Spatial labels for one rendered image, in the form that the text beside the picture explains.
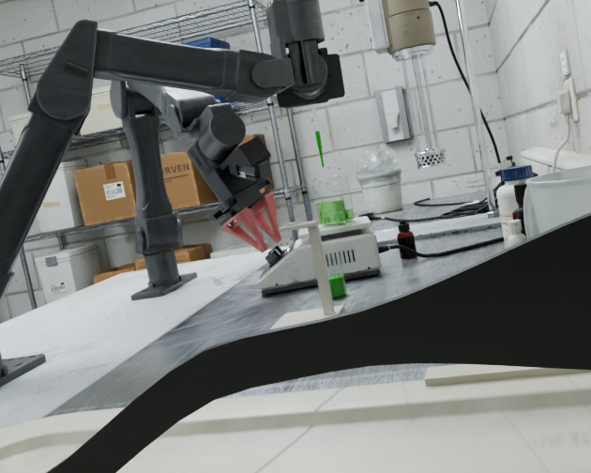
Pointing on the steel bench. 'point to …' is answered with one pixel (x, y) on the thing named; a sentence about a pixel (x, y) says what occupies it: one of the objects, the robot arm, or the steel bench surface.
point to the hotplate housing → (365, 265)
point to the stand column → (476, 110)
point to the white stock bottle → (510, 194)
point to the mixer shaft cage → (432, 157)
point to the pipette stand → (317, 280)
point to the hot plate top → (339, 228)
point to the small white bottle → (515, 233)
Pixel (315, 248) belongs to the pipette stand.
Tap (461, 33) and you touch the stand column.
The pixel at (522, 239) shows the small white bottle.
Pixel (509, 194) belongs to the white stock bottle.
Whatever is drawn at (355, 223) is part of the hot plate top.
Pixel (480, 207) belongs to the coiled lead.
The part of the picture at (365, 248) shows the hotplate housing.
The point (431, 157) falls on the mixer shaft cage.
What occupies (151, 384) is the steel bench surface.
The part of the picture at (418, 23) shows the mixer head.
